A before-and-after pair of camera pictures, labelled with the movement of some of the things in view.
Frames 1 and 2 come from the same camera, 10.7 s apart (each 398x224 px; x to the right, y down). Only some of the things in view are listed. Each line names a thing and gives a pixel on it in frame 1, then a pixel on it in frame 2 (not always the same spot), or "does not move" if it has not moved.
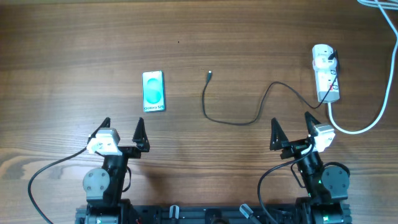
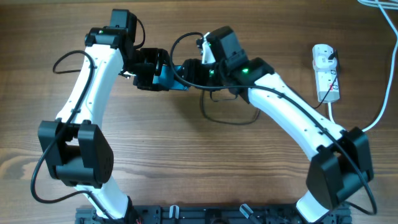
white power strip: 328,83 does not move
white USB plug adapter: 321,61 does not move
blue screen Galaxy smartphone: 153,91 to 168,76
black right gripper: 283,141 to 194,68
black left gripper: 139,138 to 158,56
